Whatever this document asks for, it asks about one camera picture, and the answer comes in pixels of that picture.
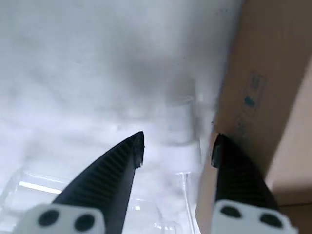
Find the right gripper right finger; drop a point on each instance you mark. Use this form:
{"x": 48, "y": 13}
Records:
{"x": 240, "y": 175}

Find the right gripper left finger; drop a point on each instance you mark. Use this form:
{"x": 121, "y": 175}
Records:
{"x": 107, "y": 175}

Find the brown cardboard box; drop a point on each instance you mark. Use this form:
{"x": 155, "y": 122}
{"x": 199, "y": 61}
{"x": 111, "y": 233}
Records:
{"x": 258, "y": 73}

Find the clear plastic bottle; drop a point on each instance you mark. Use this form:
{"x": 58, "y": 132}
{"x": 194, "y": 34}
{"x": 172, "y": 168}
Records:
{"x": 156, "y": 207}
{"x": 179, "y": 122}

